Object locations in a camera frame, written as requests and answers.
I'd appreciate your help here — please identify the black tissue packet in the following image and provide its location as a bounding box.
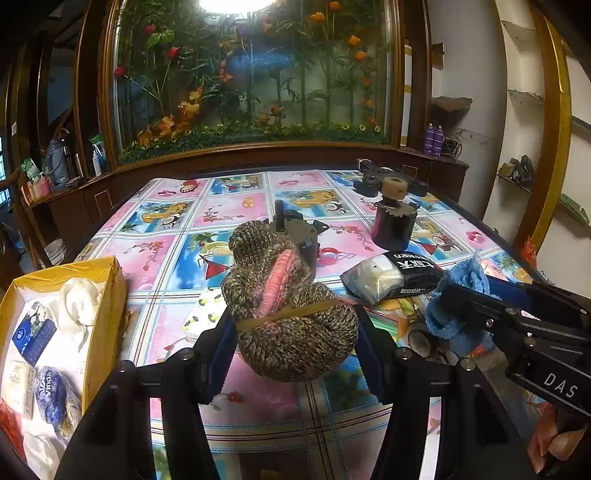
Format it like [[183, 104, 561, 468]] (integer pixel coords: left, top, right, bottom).
[[341, 250, 445, 306]]

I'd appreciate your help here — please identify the wooden low cabinet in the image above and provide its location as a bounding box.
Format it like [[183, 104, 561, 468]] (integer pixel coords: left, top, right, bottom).
[[21, 173, 140, 269]]

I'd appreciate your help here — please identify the blue white plastic bag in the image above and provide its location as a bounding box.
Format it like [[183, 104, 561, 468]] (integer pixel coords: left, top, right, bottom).
[[34, 366, 83, 440]]

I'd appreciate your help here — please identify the cream tissue pack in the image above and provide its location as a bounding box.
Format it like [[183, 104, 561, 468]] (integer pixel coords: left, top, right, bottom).
[[4, 360, 38, 419]]

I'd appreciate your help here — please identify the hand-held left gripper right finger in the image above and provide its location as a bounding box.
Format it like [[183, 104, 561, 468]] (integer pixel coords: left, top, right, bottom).
[[356, 308, 539, 480]]

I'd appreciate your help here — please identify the black motor with wooden block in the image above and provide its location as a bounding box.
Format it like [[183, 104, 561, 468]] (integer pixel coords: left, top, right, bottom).
[[371, 176, 422, 251]]

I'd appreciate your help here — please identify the blue cloth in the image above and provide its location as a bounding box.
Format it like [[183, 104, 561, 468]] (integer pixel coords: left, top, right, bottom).
[[425, 257, 491, 357]]

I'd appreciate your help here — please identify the dark blue tissue pack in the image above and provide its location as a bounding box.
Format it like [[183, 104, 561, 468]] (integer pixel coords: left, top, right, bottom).
[[12, 300, 59, 366]]

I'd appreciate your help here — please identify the white crumpled cloth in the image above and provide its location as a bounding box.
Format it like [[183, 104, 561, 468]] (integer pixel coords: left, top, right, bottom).
[[25, 431, 62, 480]]

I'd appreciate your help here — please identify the red plastic bag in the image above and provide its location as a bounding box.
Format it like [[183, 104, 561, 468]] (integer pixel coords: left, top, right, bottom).
[[0, 399, 27, 462]]

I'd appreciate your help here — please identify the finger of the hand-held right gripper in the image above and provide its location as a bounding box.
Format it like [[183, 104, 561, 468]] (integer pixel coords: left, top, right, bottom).
[[488, 276, 591, 331], [436, 279, 591, 357]]

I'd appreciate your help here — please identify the black flat motor device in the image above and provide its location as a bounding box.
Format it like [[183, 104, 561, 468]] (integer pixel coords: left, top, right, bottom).
[[355, 158, 428, 197]]

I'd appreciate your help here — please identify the lemon print tissue pack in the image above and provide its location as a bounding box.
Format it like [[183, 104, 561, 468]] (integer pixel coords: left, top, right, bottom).
[[184, 287, 232, 343]]

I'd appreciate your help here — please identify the dark tool pile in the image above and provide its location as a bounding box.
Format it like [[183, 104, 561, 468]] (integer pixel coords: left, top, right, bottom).
[[501, 155, 537, 186]]

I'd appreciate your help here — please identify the brown knit hat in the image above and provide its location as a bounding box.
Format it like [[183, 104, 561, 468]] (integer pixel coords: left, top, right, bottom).
[[221, 220, 360, 384]]

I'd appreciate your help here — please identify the yellow cardboard box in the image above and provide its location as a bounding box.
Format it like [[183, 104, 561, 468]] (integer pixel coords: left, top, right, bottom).
[[0, 257, 128, 480]]

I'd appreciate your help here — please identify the grey blue thermos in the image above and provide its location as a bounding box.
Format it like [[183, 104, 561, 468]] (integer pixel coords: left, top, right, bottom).
[[43, 129, 75, 191]]

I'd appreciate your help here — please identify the pink box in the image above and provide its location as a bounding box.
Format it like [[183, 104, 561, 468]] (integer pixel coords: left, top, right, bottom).
[[23, 178, 52, 202]]

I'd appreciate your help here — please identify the large black cylindrical motor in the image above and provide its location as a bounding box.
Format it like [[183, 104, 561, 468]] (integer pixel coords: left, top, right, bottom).
[[271, 200, 329, 274]]

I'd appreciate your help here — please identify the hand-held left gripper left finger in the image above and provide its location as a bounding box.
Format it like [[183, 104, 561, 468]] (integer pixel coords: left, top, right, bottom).
[[54, 308, 237, 480]]

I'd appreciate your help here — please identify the white cloth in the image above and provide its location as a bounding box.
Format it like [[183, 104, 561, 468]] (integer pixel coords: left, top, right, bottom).
[[57, 277, 110, 352], [25, 431, 62, 480]]

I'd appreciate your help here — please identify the glass flower display case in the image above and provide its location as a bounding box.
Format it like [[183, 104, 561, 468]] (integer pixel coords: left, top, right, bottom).
[[111, 0, 403, 163]]

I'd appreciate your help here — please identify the person's right hand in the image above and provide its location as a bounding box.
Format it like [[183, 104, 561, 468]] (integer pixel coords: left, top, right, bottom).
[[526, 406, 591, 474]]

